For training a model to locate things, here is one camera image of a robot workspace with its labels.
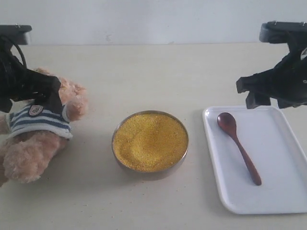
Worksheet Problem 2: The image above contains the steel bowl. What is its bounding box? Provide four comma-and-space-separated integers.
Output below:
111, 110, 189, 180

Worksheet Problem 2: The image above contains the dark red wooden spoon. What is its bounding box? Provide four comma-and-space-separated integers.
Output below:
217, 112, 262, 186

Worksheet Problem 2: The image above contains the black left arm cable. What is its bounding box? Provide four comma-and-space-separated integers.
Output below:
7, 39, 27, 67

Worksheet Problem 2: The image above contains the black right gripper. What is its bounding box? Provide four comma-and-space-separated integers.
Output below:
236, 38, 307, 109

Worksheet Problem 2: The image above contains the yellow millet grain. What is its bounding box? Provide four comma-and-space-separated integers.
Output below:
113, 112, 188, 173

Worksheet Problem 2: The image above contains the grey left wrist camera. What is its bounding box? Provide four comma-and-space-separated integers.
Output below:
0, 24, 32, 45

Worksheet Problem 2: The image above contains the beige teddy bear striped sweater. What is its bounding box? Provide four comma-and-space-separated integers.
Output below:
0, 67, 88, 185

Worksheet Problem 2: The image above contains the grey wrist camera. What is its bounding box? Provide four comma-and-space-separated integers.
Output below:
0, 24, 32, 45
259, 21, 307, 44

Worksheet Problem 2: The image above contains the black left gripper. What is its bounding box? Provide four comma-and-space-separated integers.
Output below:
0, 36, 63, 113

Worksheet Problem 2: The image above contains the white rectangular plastic tray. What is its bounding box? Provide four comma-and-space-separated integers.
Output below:
202, 106, 307, 215

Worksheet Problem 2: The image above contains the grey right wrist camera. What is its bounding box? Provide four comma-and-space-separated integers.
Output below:
259, 21, 307, 44

